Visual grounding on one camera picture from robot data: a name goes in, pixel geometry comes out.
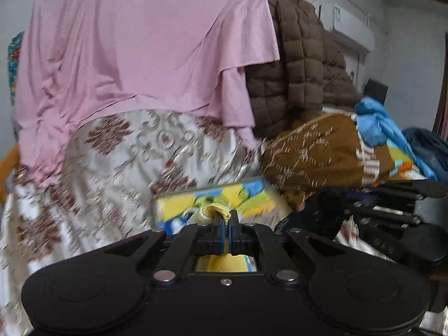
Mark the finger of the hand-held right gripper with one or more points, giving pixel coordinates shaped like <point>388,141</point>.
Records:
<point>315,213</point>

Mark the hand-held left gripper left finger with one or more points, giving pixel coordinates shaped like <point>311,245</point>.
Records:
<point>220,234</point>

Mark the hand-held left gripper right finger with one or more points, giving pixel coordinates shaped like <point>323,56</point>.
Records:
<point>231,234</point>

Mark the yellow cloth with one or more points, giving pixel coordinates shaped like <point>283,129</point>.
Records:
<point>213,212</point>

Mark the cartoon print tin box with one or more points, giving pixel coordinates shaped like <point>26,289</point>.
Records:
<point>255,196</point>

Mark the brown printed blanket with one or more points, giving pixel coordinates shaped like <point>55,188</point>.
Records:
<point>322,154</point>

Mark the dark blue cloth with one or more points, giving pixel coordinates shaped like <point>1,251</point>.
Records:
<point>427,150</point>

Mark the light blue cloth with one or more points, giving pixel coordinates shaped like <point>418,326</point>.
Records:
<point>378,126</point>

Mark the floral satin bedspread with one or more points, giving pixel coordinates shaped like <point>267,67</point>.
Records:
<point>115,168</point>

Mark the brown quilted jacket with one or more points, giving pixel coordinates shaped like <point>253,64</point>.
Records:
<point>301,70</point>

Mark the white air conditioner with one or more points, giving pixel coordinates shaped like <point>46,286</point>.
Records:
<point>346,24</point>

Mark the pink cloth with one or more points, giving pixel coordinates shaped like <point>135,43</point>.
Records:
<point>140,49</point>

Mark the wooden bed rail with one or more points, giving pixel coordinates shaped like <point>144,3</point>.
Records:
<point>7,171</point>

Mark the green orange wall poster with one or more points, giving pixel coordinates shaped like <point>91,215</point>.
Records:
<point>15,63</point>

